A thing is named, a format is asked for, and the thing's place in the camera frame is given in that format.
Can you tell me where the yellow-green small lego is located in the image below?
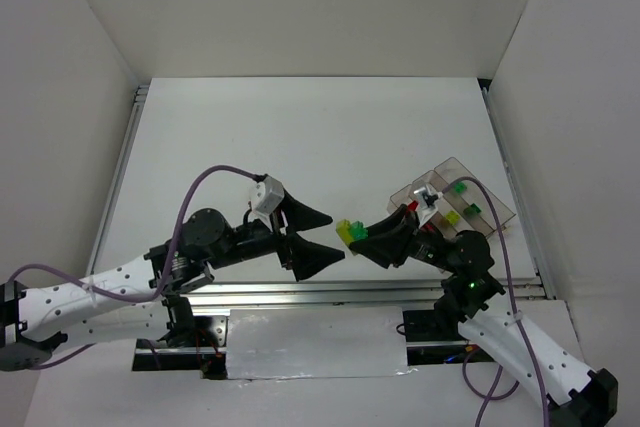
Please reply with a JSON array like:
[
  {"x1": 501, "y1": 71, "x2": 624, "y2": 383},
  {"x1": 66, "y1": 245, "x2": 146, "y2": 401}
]
[{"x1": 444, "y1": 210, "x2": 461, "y2": 226}]

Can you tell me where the yellow-green long lego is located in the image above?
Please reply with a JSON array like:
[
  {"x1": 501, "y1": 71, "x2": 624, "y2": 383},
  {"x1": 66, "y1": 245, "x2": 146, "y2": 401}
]
[{"x1": 335, "y1": 219, "x2": 354, "y2": 247}]

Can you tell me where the small green square lego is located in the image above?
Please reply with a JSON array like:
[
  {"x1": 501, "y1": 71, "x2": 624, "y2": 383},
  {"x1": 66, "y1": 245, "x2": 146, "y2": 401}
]
[{"x1": 463, "y1": 203, "x2": 482, "y2": 217}]

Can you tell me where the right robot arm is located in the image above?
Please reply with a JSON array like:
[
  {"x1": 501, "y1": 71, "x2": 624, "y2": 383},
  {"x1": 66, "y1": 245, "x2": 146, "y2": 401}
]
[{"x1": 336, "y1": 205, "x2": 618, "y2": 426}]

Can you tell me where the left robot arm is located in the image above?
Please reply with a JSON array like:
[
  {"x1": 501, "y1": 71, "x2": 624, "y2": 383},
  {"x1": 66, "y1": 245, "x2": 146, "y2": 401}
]
[{"x1": 1, "y1": 195, "x2": 345, "y2": 372}]

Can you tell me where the clear compartment container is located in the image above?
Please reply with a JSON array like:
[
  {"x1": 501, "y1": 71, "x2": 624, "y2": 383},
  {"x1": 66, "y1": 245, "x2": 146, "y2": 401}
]
[{"x1": 386, "y1": 156, "x2": 523, "y2": 246}]

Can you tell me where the white glossy cover plate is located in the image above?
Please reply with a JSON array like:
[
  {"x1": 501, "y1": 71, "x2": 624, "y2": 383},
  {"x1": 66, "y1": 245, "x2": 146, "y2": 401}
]
[{"x1": 226, "y1": 306, "x2": 408, "y2": 380}]

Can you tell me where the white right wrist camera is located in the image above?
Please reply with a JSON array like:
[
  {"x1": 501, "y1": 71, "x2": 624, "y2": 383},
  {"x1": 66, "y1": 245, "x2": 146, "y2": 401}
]
[{"x1": 413, "y1": 184, "x2": 443, "y2": 228}]

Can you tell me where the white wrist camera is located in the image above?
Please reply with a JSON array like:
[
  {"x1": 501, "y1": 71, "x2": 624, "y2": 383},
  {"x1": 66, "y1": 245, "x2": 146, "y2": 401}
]
[
  {"x1": 413, "y1": 184, "x2": 443, "y2": 228},
  {"x1": 249, "y1": 176, "x2": 285, "y2": 224}
]

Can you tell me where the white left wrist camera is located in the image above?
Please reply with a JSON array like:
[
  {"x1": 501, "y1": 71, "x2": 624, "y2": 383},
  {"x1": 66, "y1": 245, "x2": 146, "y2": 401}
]
[{"x1": 249, "y1": 176, "x2": 285, "y2": 224}]

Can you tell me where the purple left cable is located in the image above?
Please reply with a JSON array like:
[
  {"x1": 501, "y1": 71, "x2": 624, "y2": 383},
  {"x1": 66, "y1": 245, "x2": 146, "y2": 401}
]
[{"x1": 9, "y1": 165, "x2": 261, "y2": 371}]

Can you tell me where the purple cable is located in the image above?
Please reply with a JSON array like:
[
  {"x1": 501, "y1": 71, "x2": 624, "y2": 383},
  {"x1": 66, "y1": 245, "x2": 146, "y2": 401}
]
[
  {"x1": 9, "y1": 165, "x2": 261, "y2": 371},
  {"x1": 442, "y1": 176, "x2": 551, "y2": 427}
]

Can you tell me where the aluminium front rail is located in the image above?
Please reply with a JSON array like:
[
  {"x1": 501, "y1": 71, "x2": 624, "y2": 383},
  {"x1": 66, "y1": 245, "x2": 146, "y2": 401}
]
[{"x1": 189, "y1": 281, "x2": 546, "y2": 311}]

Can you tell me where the aluminium rail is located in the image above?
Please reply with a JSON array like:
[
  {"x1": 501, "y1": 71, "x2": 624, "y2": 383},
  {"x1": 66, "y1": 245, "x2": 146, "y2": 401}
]
[
  {"x1": 480, "y1": 84, "x2": 558, "y2": 300},
  {"x1": 189, "y1": 281, "x2": 546, "y2": 311},
  {"x1": 85, "y1": 84, "x2": 150, "y2": 276}
]

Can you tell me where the aluminium right rail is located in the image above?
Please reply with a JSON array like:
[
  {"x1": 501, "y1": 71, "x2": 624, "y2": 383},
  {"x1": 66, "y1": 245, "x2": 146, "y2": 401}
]
[{"x1": 480, "y1": 84, "x2": 558, "y2": 300}]

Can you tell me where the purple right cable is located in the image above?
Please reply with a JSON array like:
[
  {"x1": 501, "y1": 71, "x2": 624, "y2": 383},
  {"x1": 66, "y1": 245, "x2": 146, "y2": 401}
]
[{"x1": 442, "y1": 176, "x2": 551, "y2": 427}]

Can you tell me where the aluminium left rail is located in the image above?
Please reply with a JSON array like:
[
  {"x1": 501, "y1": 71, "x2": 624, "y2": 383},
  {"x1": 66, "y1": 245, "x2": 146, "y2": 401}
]
[{"x1": 85, "y1": 84, "x2": 150, "y2": 276}]

